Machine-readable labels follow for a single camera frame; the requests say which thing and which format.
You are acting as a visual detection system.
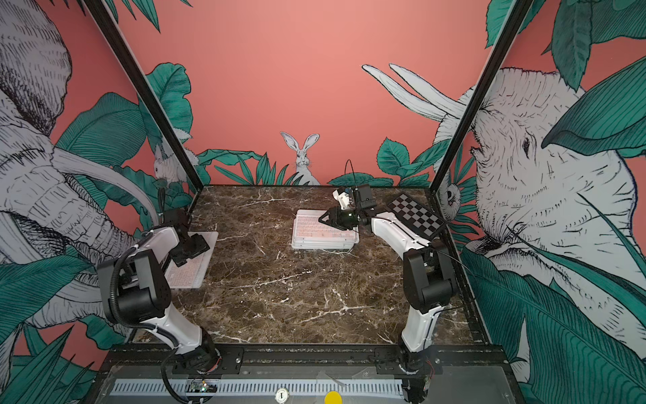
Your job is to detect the pink keyboard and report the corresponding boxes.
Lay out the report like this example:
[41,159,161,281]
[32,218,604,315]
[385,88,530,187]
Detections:
[293,210,359,243]
[165,232,219,290]

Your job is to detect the green keyboard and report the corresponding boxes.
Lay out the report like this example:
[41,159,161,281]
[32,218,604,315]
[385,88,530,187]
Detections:
[291,238,355,250]

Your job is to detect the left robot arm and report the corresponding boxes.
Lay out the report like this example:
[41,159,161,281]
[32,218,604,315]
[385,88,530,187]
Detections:
[97,208,221,374]

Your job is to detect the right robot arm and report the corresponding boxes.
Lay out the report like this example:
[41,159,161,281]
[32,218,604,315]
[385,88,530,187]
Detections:
[319,184,458,375]

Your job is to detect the checkerboard calibration plate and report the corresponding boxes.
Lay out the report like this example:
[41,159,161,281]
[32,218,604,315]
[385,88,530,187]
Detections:
[386,193,447,241]

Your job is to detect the white vented strip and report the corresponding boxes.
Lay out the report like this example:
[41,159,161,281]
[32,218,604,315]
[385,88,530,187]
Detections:
[109,378,405,397]

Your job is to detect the yellow round button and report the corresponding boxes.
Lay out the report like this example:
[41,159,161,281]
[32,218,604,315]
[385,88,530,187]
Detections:
[324,391,343,404]

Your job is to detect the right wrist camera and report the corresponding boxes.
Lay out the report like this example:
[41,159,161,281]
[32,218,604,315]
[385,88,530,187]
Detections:
[333,188,354,210]

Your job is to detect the black corrugated cable left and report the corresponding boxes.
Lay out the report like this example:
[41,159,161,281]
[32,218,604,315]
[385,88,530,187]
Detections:
[108,246,178,349]

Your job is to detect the black frame post left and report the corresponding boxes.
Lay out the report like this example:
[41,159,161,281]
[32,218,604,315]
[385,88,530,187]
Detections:
[83,0,204,193]

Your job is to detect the black frame post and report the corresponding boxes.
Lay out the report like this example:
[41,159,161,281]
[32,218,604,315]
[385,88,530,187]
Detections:
[83,0,204,193]
[430,0,533,194]

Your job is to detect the black mounting rail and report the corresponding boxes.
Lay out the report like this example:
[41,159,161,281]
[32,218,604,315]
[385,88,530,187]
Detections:
[98,342,511,377]

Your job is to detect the black frame post right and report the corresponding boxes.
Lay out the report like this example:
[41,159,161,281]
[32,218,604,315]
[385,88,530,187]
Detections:
[430,0,533,194]

